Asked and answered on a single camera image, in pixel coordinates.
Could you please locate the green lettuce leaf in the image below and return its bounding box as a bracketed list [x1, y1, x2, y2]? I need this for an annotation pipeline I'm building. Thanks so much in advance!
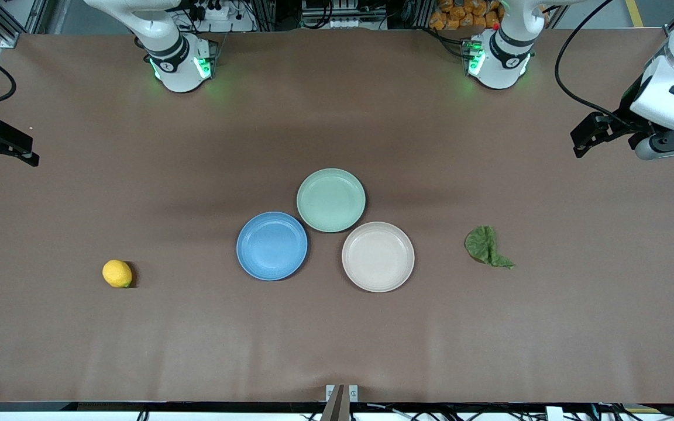
[464, 226, 515, 270]

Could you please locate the yellow lemon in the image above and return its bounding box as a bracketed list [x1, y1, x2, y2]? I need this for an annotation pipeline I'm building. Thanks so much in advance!
[102, 260, 133, 289]

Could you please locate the bag of oranges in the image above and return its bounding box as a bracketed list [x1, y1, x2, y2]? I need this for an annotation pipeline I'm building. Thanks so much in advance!
[429, 0, 504, 30]

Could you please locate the white power strip with plugs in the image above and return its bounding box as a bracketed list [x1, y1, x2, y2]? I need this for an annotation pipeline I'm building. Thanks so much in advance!
[188, 0, 256, 33]

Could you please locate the beige round plate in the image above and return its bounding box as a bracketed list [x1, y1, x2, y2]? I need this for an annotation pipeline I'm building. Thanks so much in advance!
[342, 222, 415, 293]

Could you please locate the long white power strip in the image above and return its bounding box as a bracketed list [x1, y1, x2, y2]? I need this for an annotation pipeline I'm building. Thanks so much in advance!
[302, 15, 388, 30]

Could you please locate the light green round plate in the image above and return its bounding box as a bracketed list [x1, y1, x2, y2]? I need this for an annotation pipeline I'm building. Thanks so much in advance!
[297, 168, 367, 233]

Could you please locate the blue round plate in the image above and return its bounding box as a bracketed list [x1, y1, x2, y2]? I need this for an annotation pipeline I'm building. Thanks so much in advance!
[236, 212, 309, 281]

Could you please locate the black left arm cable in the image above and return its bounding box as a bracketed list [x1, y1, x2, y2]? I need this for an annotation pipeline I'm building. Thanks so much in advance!
[554, 0, 636, 120]

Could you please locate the metal table edge bracket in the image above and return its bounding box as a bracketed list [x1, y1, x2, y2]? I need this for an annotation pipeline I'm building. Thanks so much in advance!
[325, 384, 359, 421]

